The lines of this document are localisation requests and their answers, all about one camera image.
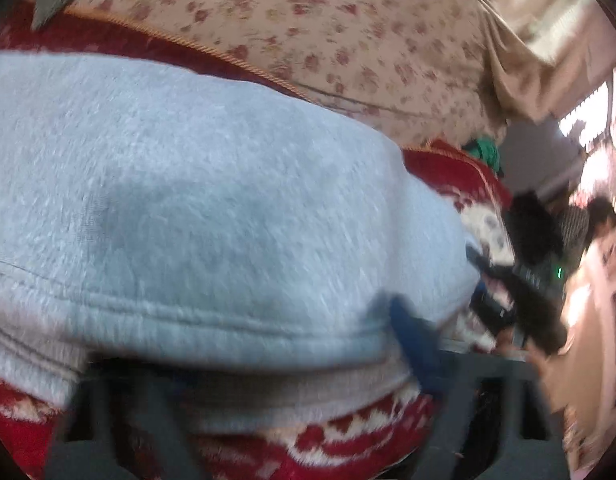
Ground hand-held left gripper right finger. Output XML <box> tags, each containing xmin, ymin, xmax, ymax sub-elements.
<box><xmin>387</xmin><ymin>294</ymin><xmax>566</xmax><ymax>480</ymax></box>

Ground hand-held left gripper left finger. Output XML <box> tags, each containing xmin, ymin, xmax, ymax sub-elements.
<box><xmin>45</xmin><ymin>357</ymin><xmax>206</xmax><ymax>480</ymax></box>

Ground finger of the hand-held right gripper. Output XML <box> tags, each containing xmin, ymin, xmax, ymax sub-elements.
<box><xmin>464</xmin><ymin>243</ymin><xmax>520</xmax><ymax>283</ymax></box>
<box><xmin>469</xmin><ymin>287</ymin><xmax>520</xmax><ymax>338</ymax></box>

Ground grey fleece pants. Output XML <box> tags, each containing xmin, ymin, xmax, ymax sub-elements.
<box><xmin>0</xmin><ymin>51</ymin><xmax>484</xmax><ymax>436</ymax></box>

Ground person's right forearm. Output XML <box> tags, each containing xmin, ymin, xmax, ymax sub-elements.
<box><xmin>530</xmin><ymin>245</ymin><xmax>616</xmax><ymax>473</ymax></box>

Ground black cloth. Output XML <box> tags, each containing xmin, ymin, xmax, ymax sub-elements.
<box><xmin>503</xmin><ymin>191</ymin><xmax>565</xmax><ymax>263</ymax></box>

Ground green cloth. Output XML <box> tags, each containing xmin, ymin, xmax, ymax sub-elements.
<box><xmin>463</xmin><ymin>136</ymin><xmax>504</xmax><ymax>177</ymax></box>

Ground grey cabinet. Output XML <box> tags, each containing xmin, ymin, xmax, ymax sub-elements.
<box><xmin>499</xmin><ymin>119</ymin><xmax>586</xmax><ymax>198</ymax></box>

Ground red floral blanket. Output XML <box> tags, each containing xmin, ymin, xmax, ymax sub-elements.
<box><xmin>0</xmin><ymin>0</ymin><xmax>519</xmax><ymax>480</ymax></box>

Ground window with lattice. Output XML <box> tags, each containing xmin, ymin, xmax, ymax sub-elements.
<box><xmin>558</xmin><ymin>72</ymin><xmax>616</xmax><ymax>138</ymax></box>

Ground beige curtain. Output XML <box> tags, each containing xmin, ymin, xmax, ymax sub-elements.
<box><xmin>458</xmin><ymin>0</ymin><xmax>616</xmax><ymax>125</ymax></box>

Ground pink floral quilt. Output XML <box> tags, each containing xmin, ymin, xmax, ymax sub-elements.
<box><xmin>62</xmin><ymin>0</ymin><xmax>514</xmax><ymax>148</ymax></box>

